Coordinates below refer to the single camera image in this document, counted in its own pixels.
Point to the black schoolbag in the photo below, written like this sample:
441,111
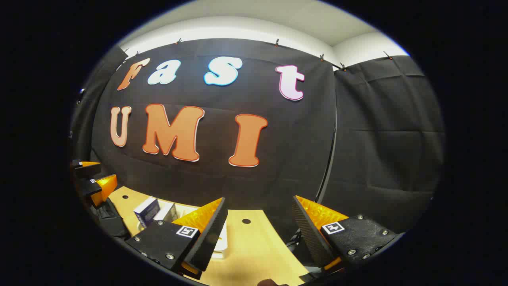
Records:
111,222

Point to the blue cover book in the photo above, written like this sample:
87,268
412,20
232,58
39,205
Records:
146,212

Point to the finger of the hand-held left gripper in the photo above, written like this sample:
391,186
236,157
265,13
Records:
101,188
87,170

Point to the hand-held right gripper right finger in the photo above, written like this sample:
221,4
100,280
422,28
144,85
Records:
357,236

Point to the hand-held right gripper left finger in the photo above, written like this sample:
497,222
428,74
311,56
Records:
158,242

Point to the black backdrop cloth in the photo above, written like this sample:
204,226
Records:
301,159

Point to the white bookshelf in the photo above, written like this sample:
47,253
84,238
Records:
223,244

